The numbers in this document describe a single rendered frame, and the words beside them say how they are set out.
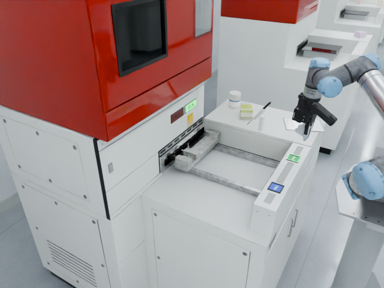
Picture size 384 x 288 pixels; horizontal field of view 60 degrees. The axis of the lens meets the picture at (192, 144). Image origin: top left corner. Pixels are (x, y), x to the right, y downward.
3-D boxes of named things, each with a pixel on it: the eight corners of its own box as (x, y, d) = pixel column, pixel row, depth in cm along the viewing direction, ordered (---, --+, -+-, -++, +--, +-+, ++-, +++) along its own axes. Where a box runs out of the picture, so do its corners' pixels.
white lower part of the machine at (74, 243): (44, 275, 217) (9, 172, 175) (127, 202, 277) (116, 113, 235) (129, 330, 186) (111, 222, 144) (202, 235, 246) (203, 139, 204)
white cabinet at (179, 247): (150, 302, 201) (139, 196, 159) (222, 207, 272) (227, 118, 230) (250, 360, 173) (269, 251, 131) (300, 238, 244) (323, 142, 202)
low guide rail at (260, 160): (200, 145, 197) (200, 140, 196) (202, 144, 199) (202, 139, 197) (283, 171, 175) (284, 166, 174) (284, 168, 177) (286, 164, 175)
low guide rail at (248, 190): (175, 168, 177) (175, 163, 176) (178, 166, 179) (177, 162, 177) (266, 200, 155) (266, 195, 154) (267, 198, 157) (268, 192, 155)
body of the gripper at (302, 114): (298, 115, 148) (303, 90, 142) (316, 120, 144) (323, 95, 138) (291, 121, 143) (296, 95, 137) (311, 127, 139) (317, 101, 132)
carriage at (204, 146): (174, 167, 172) (174, 163, 171) (208, 137, 199) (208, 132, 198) (187, 172, 169) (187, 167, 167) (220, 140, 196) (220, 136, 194)
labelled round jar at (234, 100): (226, 107, 208) (227, 93, 203) (231, 103, 213) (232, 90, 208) (236, 110, 205) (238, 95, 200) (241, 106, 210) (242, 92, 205)
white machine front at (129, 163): (106, 219, 145) (92, 139, 124) (199, 138, 205) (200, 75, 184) (112, 221, 144) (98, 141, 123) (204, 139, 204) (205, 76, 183)
